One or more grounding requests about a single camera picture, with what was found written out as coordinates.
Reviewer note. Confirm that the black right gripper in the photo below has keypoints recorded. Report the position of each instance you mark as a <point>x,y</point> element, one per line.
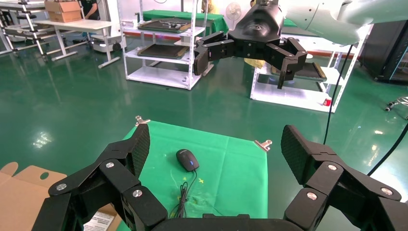
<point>258,32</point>

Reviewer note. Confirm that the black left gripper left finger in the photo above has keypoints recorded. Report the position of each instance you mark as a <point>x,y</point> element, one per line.
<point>95,185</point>

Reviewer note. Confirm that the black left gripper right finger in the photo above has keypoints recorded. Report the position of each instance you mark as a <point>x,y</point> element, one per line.
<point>344,191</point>

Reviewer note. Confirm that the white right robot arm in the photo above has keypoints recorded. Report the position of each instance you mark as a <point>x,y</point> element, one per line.
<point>325,22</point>

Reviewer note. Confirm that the open brown cardboard box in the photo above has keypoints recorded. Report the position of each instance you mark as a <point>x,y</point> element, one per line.
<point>22,194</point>

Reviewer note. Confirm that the yellow bag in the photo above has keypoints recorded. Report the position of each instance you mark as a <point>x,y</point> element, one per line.
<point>255,63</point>

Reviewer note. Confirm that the white printed instruction sheet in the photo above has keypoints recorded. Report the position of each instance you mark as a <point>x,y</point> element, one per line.
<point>98,221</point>

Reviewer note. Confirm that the white standing fan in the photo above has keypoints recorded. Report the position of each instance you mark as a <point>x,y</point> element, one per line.
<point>233,11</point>

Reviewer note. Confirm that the white metal shelf rack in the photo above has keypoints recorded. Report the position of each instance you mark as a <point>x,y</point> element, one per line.
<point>287,95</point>
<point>192,63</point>

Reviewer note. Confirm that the black flat tray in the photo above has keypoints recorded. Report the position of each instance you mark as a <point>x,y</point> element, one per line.
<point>162,26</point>
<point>162,51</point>
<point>309,71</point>

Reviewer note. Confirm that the person in yellow clothing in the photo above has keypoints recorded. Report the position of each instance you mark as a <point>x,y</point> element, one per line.
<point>210,6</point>

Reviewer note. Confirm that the silver metal binder clip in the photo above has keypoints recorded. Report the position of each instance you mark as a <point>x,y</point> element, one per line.
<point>141,120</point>
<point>264,145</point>

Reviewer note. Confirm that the green covered background table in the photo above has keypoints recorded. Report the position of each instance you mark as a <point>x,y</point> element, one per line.
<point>178,15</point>

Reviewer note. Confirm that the small red object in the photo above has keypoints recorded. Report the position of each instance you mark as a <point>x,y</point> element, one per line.
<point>326,102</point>

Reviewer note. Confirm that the chrome wheeled chair base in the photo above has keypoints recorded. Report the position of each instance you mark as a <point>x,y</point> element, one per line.
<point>398,103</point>

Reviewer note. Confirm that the green table cloth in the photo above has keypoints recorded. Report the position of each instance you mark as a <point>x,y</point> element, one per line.
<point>229,178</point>

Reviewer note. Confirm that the black equipment cabinet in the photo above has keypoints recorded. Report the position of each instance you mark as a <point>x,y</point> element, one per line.
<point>385,51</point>

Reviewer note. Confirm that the white wheeled device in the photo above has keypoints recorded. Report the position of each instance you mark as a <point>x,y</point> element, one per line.
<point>105,43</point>

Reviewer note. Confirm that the white work table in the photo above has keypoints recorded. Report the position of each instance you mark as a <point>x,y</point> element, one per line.
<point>76,25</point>

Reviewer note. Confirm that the person in dark shirt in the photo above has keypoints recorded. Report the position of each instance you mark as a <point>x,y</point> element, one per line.
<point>90,8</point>

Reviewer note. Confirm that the aluminium folding ladder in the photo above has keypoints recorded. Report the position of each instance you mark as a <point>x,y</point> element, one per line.
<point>30,24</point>

